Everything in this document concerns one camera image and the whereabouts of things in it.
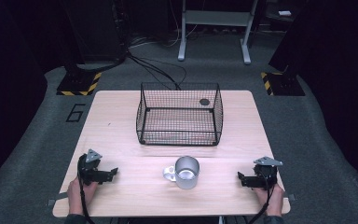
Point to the grey table bracket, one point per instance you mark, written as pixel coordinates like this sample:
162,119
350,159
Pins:
57,199
291,197

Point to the black cabinet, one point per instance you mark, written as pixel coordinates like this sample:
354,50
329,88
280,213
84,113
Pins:
96,28

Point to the person's right hand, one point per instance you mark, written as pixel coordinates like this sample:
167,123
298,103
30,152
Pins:
273,199

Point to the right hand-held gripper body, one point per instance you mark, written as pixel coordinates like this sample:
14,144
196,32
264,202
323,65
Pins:
263,175

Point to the dark curtain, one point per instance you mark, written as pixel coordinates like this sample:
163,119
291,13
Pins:
9,77
338,62

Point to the white metal stand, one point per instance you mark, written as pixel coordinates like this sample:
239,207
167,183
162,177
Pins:
217,18

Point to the black round table grommet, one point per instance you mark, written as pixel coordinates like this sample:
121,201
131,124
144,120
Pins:
204,102

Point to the silver metal mug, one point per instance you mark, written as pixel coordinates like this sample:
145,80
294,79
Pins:
186,172

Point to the person's left hand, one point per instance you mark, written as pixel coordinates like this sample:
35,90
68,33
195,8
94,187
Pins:
77,194

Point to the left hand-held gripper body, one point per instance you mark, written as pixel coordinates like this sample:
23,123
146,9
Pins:
90,173

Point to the small white box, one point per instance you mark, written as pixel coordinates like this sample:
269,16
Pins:
284,13

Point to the black yellow striped base plate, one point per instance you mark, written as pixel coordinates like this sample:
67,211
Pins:
282,84
79,84

